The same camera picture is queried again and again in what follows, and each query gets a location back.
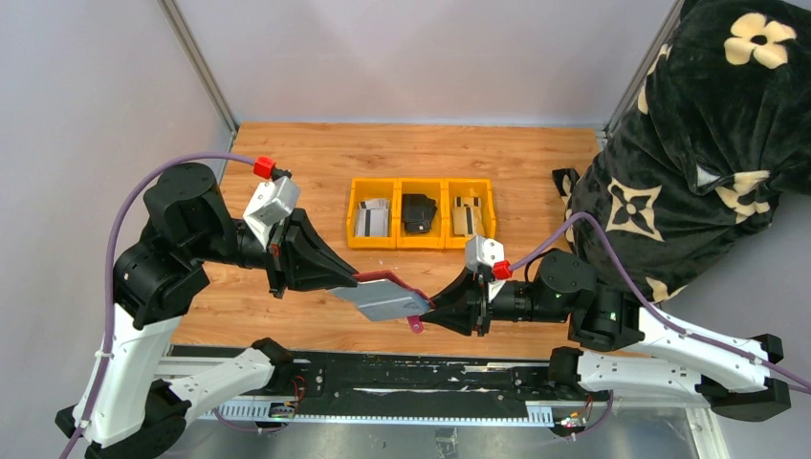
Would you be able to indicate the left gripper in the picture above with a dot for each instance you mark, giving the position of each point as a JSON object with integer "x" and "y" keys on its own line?
{"x": 297, "y": 254}

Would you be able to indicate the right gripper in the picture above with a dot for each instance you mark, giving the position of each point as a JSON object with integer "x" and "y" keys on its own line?
{"x": 463, "y": 305}

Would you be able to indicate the red leather card holder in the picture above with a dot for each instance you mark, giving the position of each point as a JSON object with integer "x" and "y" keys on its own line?
{"x": 382, "y": 295}

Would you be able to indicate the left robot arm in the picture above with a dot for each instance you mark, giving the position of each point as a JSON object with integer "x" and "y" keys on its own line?
{"x": 127, "y": 411}

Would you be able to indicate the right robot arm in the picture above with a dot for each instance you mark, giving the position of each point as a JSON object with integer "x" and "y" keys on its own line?
{"x": 616, "y": 345}

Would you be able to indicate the white cards stack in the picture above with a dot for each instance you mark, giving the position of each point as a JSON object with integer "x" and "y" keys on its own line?
{"x": 373, "y": 218}

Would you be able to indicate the tan cards stack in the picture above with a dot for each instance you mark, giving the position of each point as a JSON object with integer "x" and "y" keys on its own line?
{"x": 466, "y": 216}

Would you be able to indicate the black cards stack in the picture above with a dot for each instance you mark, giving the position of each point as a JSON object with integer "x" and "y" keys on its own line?
{"x": 418, "y": 212}

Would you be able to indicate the left yellow bin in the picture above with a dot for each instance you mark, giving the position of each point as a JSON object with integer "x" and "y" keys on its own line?
{"x": 368, "y": 188}

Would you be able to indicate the black floral blanket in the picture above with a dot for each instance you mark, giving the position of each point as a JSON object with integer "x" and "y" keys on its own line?
{"x": 720, "y": 129}

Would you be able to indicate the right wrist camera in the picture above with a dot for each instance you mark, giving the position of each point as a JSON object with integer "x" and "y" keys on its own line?
{"x": 486, "y": 258}

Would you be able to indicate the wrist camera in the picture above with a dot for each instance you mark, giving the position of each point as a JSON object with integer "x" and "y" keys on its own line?
{"x": 486, "y": 258}
{"x": 271, "y": 203}

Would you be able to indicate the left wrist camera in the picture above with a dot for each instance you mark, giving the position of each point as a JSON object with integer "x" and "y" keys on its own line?
{"x": 271, "y": 203}

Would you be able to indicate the aluminium frame rail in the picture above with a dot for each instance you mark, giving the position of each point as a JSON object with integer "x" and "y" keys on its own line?
{"x": 564, "y": 421}

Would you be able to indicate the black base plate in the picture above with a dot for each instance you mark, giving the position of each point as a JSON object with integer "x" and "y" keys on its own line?
{"x": 410, "y": 386}

